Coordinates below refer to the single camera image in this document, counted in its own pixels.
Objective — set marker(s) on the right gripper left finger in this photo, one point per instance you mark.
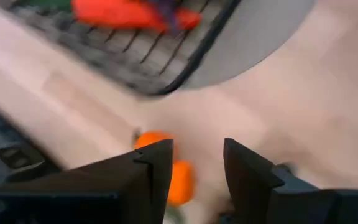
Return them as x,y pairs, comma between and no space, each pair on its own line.
104,193

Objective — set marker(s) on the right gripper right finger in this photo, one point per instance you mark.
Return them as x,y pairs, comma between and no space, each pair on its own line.
259,193

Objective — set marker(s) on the orange carrot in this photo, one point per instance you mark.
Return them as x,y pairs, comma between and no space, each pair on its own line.
154,138

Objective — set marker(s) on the red long pepper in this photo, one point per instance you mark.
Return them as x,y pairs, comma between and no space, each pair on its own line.
113,14

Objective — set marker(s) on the dark green leaf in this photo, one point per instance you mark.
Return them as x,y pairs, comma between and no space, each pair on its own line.
51,4

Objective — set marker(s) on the black outlet box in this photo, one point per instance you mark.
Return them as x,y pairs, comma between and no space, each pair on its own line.
14,157

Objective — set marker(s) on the grey round placemat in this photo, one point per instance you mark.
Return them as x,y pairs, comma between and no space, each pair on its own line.
253,37

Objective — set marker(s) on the black table edge frame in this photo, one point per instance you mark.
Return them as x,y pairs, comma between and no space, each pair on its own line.
42,171

